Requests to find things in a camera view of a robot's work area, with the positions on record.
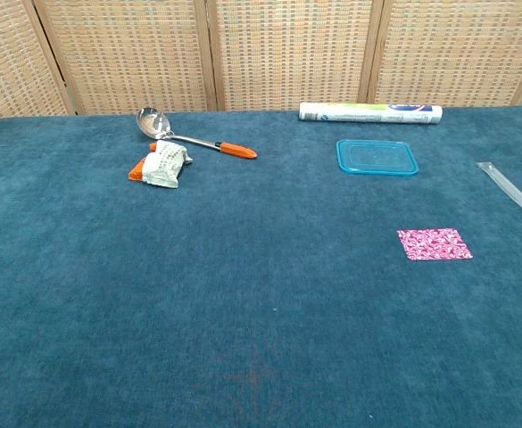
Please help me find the steel ladle orange handle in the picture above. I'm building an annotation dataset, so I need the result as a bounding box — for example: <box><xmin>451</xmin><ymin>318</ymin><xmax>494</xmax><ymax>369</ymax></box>
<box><xmin>136</xmin><ymin>107</ymin><xmax>258</xmax><ymax>161</ymax></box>

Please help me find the white printed roll tube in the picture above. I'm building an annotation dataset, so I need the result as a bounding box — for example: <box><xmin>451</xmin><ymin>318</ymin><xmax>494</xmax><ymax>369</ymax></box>
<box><xmin>298</xmin><ymin>102</ymin><xmax>443</xmax><ymax>126</ymax></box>

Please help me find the woven folding screen panel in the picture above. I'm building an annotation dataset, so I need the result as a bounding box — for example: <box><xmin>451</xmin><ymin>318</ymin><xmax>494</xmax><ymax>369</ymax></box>
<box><xmin>0</xmin><ymin>0</ymin><xmax>77</xmax><ymax>122</ymax></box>
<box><xmin>204</xmin><ymin>0</ymin><xmax>385</xmax><ymax>112</ymax></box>
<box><xmin>32</xmin><ymin>0</ymin><xmax>220</xmax><ymax>116</ymax></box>
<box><xmin>367</xmin><ymin>0</ymin><xmax>522</xmax><ymax>108</ymax></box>

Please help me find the clear plastic tube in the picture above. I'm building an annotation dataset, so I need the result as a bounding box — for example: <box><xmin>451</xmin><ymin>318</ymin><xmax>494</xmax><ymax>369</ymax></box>
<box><xmin>476</xmin><ymin>161</ymin><xmax>522</xmax><ymax>232</ymax></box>

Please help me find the blue carpet table cover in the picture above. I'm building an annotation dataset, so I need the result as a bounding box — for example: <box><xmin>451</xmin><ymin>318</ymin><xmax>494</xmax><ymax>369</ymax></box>
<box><xmin>0</xmin><ymin>104</ymin><xmax>522</xmax><ymax>428</ymax></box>

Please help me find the crumpled white orange snack packet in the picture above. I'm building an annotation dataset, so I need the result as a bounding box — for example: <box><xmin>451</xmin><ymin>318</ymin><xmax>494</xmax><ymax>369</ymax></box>
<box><xmin>127</xmin><ymin>140</ymin><xmax>195</xmax><ymax>190</ymax></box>

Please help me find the blue plastic container lid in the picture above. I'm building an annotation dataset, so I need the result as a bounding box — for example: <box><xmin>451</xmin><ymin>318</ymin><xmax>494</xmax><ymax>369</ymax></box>
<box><xmin>336</xmin><ymin>138</ymin><xmax>419</xmax><ymax>177</ymax></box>

